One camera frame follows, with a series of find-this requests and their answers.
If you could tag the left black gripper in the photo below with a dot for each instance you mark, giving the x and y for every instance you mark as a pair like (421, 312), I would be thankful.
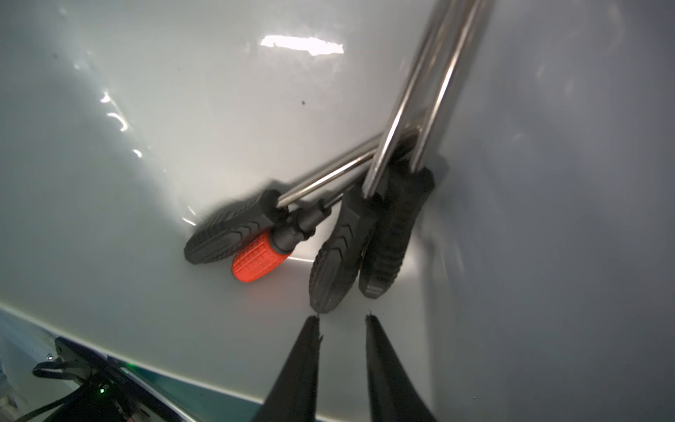
(106, 390)

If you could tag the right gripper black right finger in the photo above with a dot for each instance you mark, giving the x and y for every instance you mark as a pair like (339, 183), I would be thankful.
(392, 397)

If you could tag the black ribbed handle screwdriver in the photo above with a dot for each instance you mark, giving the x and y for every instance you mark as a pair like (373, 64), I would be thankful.
(228, 230)

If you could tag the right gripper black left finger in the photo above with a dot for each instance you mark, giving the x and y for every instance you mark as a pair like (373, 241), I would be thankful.
(293, 396)

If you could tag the white plastic storage box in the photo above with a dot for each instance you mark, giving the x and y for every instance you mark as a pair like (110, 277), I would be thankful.
(538, 285)

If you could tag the red handle screwdriver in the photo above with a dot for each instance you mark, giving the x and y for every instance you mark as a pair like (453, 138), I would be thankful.
(268, 250)

